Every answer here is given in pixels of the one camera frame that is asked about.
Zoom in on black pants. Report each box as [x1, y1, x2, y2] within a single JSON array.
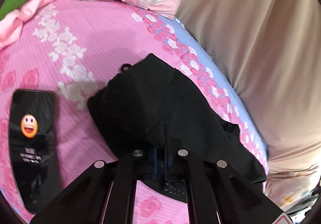
[[86, 53, 267, 199]]

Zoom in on black smartphone with emoji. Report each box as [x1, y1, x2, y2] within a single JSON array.
[[9, 89, 63, 214]]

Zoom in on pink floral bed sheet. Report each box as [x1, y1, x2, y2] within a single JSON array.
[[1, 0, 268, 223]]

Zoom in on beige blanket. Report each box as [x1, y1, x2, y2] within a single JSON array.
[[176, 0, 320, 211]]

